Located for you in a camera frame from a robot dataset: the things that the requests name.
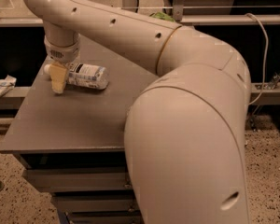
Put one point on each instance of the grey drawer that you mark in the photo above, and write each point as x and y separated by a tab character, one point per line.
81	179
120	217
96	203

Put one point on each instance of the bottom grey drawer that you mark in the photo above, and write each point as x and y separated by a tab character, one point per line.
120	217

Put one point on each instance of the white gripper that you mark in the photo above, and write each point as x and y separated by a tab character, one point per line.
62	52

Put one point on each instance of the green snack bag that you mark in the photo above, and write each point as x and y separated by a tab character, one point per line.
162	16

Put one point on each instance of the middle grey drawer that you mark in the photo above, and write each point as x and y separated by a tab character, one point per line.
96	203

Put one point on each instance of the white crumpled wrapper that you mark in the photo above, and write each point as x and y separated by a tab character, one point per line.
7	85

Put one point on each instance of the grey drawer cabinet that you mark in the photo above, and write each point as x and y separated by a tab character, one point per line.
81	128

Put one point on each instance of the metal railing frame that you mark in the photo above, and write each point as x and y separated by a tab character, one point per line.
188	12

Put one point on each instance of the clear plastic water bottle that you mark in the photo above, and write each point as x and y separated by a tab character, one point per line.
85	75

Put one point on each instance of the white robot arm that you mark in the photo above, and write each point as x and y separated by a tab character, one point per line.
184	135

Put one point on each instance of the top grey drawer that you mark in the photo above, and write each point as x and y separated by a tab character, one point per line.
81	179

